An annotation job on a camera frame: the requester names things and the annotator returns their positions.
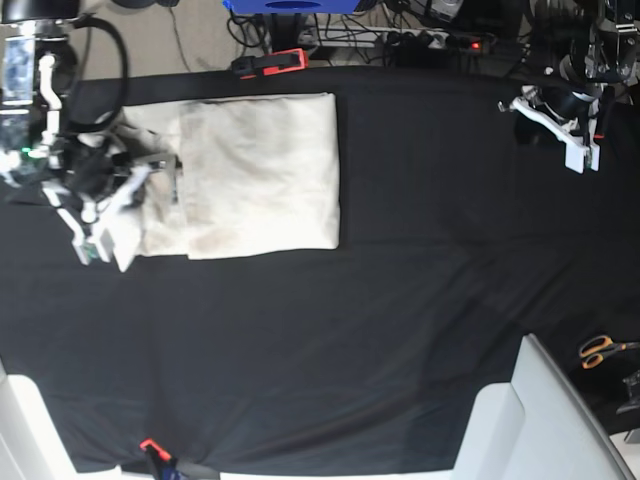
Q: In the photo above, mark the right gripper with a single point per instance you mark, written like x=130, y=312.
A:
x=93, y=169

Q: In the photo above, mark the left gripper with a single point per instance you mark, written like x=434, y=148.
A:
x=564, y=106

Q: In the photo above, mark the white T-shirt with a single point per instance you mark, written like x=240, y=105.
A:
x=239, y=177

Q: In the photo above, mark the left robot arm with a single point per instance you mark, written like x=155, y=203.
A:
x=594, y=50

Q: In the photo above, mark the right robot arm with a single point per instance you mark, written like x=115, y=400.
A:
x=42, y=143

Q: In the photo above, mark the black table cloth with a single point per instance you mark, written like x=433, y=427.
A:
x=456, y=242

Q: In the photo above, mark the orange black clamp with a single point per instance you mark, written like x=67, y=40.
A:
x=276, y=63

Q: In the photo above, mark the blue box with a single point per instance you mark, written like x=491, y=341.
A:
x=248, y=7

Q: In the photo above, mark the orange clamp bottom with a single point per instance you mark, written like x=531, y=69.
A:
x=159, y=461

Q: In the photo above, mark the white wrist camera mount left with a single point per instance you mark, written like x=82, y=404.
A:
x=581, y=150

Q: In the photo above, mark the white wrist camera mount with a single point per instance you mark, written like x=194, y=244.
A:
x=581, y=150
x=95, y=225

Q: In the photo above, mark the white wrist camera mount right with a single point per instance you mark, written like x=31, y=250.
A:
x=95, y=225

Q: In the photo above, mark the orange handled scissors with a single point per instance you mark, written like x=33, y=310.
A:
x=597, y=349

